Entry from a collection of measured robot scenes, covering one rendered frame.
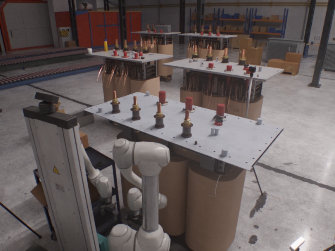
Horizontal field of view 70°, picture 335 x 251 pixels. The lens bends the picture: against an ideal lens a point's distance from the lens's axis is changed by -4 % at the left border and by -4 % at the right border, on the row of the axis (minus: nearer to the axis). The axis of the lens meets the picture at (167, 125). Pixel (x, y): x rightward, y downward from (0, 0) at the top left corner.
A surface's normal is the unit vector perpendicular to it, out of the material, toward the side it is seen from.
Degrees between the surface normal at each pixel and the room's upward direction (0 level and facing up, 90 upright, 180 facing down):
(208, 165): 90
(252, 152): 0
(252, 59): 90
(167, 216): 90
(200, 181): 90
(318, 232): 0
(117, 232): 6
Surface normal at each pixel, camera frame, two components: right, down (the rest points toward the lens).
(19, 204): 0.00, -0.91
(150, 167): -0.04, 0.33
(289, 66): -0.59, 0.33
